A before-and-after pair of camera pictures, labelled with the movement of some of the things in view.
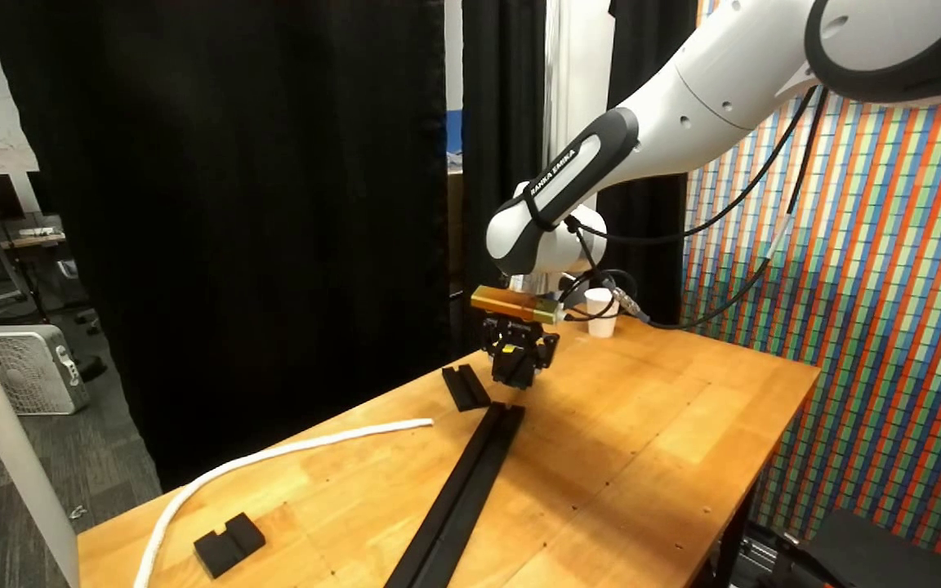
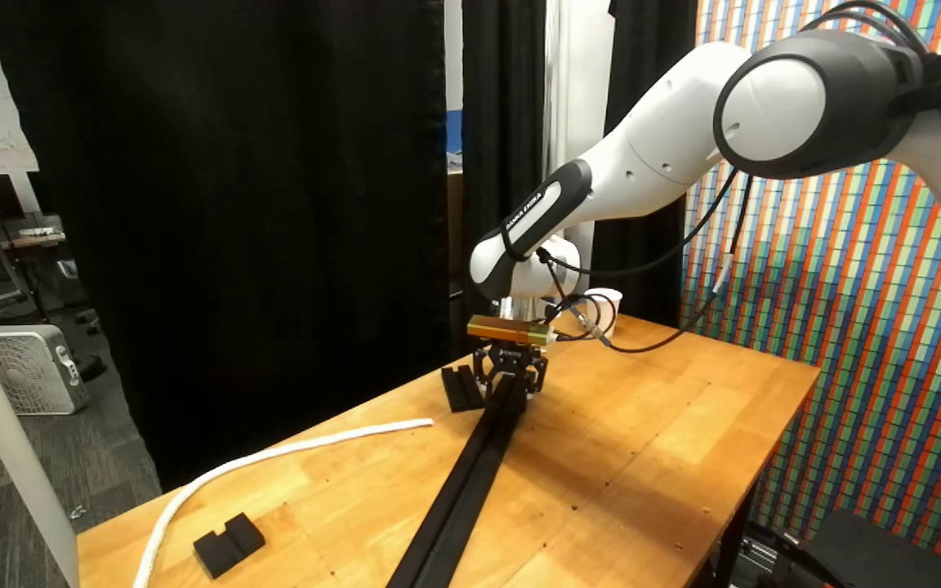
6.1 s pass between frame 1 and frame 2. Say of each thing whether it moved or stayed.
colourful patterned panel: stayed
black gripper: moved
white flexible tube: stayed
